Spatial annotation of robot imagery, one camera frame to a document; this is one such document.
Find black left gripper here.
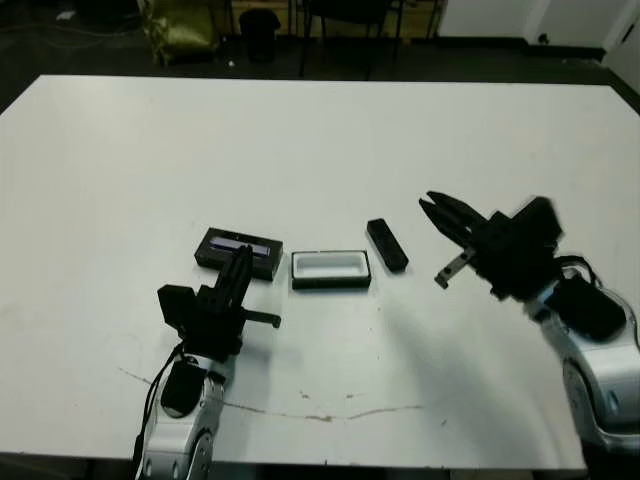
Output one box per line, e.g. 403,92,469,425
182,245,282,360

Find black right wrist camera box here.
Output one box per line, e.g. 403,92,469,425
508,196,567,252

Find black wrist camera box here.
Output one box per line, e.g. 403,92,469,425
156,284,199,335
508,196,567,252

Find black box white insert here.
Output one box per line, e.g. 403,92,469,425
290,249,373,291

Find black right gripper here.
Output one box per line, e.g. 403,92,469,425
418,190,557,304

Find black waste bin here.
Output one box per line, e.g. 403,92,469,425
239,9,282,64

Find yellow-green sack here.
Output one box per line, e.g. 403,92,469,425
136,0,222,67

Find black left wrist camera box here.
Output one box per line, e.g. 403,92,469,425
156,284,199,335

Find black office chair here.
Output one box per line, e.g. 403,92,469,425
298,0,402,82

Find small black phone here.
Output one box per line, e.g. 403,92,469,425
365,217,412,274

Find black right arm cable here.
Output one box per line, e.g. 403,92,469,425
561,253,640,352

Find black box lid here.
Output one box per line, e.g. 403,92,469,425
192,226,284,282

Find thin white floor cable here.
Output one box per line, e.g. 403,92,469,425
0,21,146,50

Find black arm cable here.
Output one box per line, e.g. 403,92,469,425
561,253,640,352
130,344,181,461

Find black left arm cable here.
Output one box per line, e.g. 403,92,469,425
130,344,181,461

